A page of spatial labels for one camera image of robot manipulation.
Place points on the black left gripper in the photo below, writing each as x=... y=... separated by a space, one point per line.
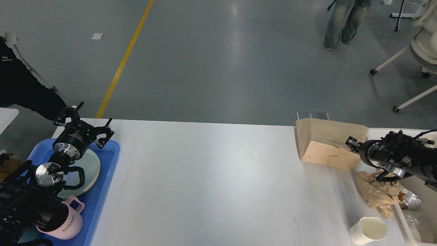
x=77 y=136

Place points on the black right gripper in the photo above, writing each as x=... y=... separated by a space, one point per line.
x=369 y=151

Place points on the brown paper bag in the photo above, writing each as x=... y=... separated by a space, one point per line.
x=323 y=142

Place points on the light green plate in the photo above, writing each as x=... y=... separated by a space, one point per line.
x=90 y=163

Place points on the brown paper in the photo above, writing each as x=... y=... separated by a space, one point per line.
x=380 y=195

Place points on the white paper cup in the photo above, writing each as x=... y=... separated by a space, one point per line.
x=368 y=229

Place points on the pink mug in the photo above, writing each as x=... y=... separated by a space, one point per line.
x=67 y=222

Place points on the clear plastic wrap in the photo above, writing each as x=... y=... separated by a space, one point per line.
x=421 y=228

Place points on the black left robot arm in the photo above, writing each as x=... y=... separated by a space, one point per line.
x=30 y=194

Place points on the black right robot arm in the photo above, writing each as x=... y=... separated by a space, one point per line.
x=399 y=156

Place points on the blue plastic tray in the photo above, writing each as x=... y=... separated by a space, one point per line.
x=93 y=199

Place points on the clear floor plate right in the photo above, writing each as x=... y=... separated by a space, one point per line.
x=321 y=115

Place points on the clear floor plate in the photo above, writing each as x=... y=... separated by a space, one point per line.
x=304 y=115
x=321 y=115

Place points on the clear floor plate left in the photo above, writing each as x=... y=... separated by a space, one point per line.
x=304 y=115

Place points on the person in black clothes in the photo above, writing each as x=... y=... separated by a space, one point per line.
x=18 y=86

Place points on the crumpled foil piece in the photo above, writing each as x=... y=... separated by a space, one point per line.
x=410 y=200

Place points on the white plastic bin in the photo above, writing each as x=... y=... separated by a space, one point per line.
x=414 y=184

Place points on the white office chair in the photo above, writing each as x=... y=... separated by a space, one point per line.
x=424 y=44

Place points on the black tripod stand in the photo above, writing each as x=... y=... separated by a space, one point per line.
x=399 y=15

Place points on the person in grey hoodie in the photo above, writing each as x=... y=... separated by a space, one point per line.
x=344 y=22

